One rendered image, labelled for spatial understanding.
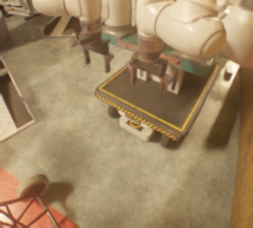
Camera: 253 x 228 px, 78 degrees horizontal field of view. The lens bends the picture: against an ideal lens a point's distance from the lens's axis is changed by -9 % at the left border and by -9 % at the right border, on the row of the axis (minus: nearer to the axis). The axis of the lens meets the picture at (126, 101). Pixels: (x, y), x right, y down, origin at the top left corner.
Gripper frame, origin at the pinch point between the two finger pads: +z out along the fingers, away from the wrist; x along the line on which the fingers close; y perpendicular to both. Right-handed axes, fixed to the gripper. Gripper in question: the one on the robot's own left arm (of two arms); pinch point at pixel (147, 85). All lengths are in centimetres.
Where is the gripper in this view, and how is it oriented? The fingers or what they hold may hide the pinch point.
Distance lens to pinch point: 71.6
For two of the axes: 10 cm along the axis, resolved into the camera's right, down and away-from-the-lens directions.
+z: 0.1, 7.0, 7.1
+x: 8.1, 4.1, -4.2
